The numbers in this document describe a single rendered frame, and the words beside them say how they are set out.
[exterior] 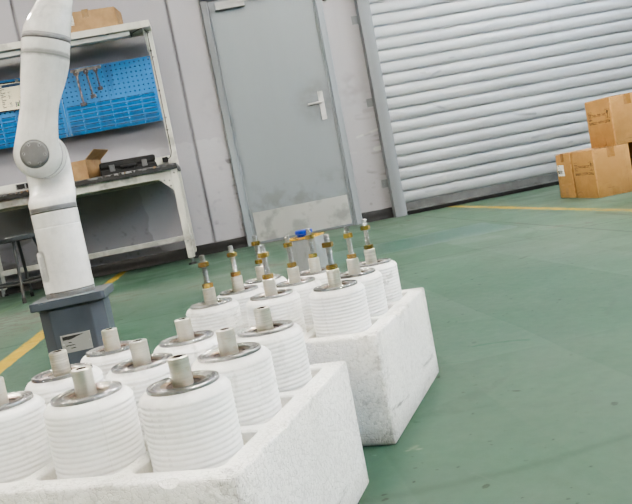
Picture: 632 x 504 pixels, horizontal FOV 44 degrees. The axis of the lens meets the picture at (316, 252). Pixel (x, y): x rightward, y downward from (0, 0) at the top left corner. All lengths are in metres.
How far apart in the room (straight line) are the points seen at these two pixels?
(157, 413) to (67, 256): 0.86
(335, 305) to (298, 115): 5.41
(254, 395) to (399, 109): 5.92
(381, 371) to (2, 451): 0.58
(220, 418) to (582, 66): 6.70
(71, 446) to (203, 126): 5.81
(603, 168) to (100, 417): 4.48
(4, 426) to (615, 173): 4.54
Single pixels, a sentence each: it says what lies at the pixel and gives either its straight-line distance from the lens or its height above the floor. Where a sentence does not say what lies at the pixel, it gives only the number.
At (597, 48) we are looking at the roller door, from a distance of 7.43.
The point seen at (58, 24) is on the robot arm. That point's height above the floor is 0.82.
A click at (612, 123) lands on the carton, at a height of 0.43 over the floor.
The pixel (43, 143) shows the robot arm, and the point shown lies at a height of 0.60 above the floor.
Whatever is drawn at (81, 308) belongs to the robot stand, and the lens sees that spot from 1.59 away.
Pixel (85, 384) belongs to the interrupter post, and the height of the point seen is 0.27.
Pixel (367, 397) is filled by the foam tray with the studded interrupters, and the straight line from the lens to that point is 1.25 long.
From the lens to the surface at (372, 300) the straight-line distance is 1.37.
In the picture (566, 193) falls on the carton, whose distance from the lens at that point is 5.52.
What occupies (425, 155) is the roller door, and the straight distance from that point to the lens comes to 6.73.
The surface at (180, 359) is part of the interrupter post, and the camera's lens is 0.80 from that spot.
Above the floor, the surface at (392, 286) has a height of 0.21.
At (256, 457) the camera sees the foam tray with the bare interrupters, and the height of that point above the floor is 0.18.
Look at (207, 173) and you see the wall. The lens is 6.55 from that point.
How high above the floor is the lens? 0.43
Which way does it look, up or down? 5 degrees down
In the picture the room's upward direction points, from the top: 11 degrees counter-clockwise
